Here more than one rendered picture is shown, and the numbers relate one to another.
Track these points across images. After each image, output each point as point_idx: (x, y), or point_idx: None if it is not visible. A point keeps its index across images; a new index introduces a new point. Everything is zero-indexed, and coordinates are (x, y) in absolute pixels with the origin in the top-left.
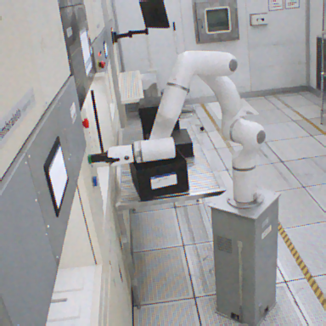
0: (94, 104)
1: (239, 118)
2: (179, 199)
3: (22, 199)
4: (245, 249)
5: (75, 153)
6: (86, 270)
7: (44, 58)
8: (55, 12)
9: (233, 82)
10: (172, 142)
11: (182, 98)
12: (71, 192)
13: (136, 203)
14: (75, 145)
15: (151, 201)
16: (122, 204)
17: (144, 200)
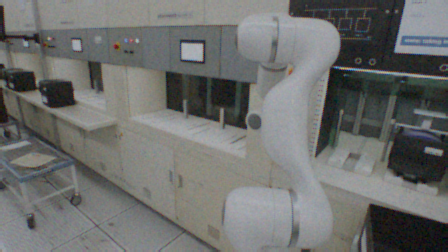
0: None
1: (296, 198)
2: None
3: (160, 36)
4: None
5: (234, 66)
6: (245, 153)
7: (219, 1)
8: None
9: (275, 91)
10: (249, 112)
11: (258, 72)
12: (208, 72)
13: (355, 233)
14: (240, 65)
15: (351, 246)
16: (360, 224)
17: (356, 241)
